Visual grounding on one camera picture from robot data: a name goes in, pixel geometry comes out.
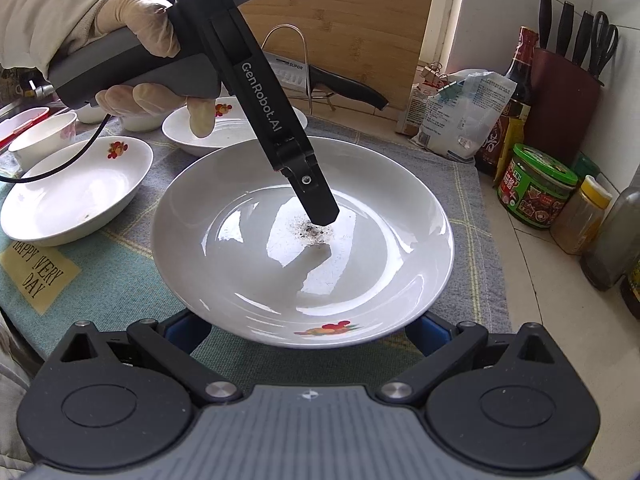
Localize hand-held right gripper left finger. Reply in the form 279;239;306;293
47;310;243;404

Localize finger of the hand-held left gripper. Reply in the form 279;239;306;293
272;139;342;227

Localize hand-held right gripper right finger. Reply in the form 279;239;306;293
377;311;569;403

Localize white fruit print plate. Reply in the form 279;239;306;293
0;136;154;247
162;97;309;157
151;135;455;350

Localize white floral bowl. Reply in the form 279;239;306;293
0;107;51;150
120;110;167;133
76;104;107;125

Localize white bowl pink flowers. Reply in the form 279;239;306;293
9;112;78;169

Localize person's left forearm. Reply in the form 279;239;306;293
0;0;148;78

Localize person's left hand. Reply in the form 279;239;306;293
93;1;218;138

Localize grey blue checked cloth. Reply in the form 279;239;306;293
0;104;514;387

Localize bamboo cutting board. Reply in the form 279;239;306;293
239;0;437;112

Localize red white food bag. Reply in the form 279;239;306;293
396;82;428;137

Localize white clear powder bag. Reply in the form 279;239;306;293
414;68;517;162

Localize green binder clip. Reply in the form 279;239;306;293
439;80;467;107

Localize green lid sauce jar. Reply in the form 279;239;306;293
497;143;580;231

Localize yellow cap spice jar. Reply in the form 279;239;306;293
549;175;614;256

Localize yellow seasoning packet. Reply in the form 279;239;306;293
494;114;527;188

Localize clear glass bottle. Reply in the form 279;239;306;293
579;164;640;292

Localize green cap jar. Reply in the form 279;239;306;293
570;152;601;184

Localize dark soy sauce bottle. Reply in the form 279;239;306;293
474;25;540;177

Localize dark red knife block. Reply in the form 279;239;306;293
523;47;604;167

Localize black kitchen scissors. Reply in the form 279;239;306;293
588;10;620;79

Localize metal wire rack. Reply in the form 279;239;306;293
260;24;337;117

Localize black handled kitchen knife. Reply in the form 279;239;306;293
264;51;390;111

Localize black cable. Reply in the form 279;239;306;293
0;110;112;184

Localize black knife handle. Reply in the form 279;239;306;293
572;9;595;66
538;0;554;51
556;0;575;56

